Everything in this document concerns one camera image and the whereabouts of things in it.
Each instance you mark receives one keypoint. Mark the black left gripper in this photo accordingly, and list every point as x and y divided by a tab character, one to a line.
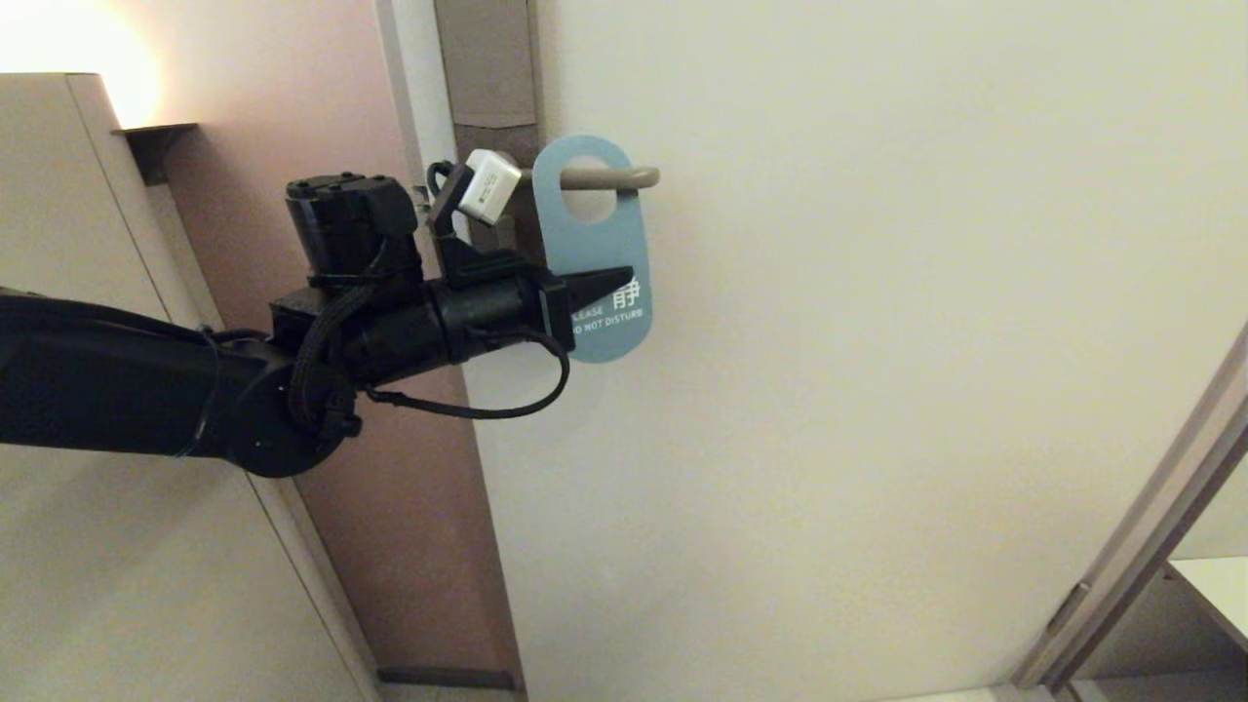
487	312

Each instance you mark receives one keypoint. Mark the blue and white door hanger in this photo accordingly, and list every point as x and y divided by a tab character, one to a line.
595	253

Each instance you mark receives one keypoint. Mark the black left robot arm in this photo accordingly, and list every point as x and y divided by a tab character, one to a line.
117	390

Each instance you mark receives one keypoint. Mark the bronze door lock plate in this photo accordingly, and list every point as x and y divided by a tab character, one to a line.
486	58

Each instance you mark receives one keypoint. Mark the white room door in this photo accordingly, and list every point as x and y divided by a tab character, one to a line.
780	487

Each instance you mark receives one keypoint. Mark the beige cabinet panel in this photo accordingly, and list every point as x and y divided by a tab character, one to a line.
97	585

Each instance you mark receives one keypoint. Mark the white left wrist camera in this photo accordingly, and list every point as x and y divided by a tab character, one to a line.
489	185

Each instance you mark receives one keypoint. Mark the dark wall lamp fixture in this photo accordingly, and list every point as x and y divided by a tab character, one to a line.
156	146

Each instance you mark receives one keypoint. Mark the small metal frame hinge plate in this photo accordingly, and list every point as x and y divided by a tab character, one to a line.
1069	606

